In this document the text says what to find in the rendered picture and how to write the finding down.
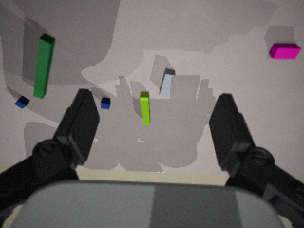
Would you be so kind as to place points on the grey rectangular block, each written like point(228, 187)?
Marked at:
point(167, 81)

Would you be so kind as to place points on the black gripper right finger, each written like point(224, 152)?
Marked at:
point(251, 167)

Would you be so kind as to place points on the magenta rectangular block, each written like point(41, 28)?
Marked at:
point(284, 51)

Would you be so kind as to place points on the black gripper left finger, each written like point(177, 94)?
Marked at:
point(52, 160)

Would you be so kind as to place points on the small blue block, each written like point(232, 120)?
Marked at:
point(22, 102)
point(105, 103)

